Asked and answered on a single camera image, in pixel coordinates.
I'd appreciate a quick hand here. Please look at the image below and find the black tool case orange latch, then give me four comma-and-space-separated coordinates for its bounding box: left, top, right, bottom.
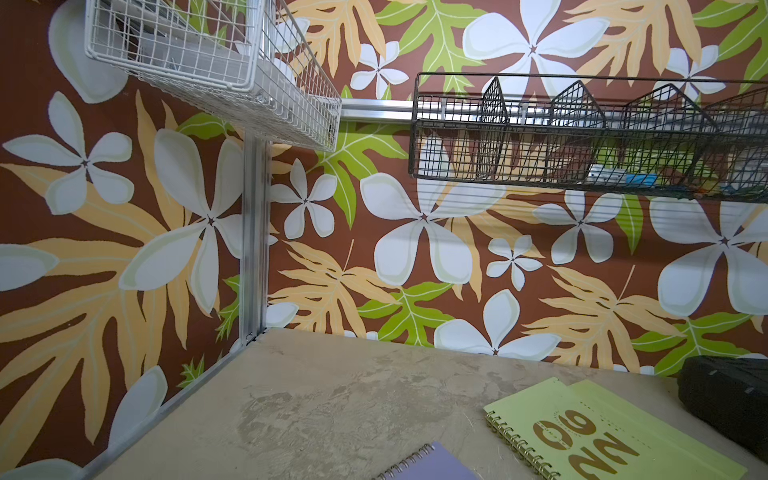
677, 356, 767, 461

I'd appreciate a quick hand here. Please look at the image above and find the aluminium frame rail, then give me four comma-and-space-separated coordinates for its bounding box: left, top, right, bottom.
239, 99, 411, 345

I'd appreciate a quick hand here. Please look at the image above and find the white wire basket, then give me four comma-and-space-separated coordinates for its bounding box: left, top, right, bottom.
85, 1, 342, 151

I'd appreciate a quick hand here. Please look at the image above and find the black wire divided basket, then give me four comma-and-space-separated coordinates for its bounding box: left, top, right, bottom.
408, 72, 767, 203

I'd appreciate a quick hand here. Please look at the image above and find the green 2026 desk calendar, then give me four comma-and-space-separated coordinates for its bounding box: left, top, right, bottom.
484, 377, 747, 479

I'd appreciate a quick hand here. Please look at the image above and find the purple desk calendar near green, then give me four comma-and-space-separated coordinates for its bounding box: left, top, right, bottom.
373, 442, 477, 480

